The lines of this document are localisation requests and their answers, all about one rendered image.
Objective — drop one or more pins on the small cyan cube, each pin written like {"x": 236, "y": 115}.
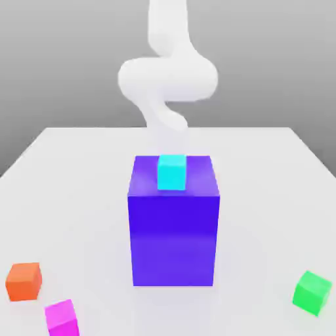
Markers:
{"x": 172, "y": 176}

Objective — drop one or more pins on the small magenta cube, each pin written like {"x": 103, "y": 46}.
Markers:
{"x": 61, "y": 319}

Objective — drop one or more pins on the small orange cube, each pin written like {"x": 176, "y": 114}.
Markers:
{"x": 23, "y": 283}

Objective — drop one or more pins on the large purple box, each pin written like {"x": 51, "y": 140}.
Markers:
{"x": 173, "y": 236}

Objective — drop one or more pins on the small green cube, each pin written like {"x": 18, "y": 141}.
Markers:
{"x": 311, "y": 294}

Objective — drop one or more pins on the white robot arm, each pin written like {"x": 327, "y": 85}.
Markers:
{"x": 168, "y": 78}

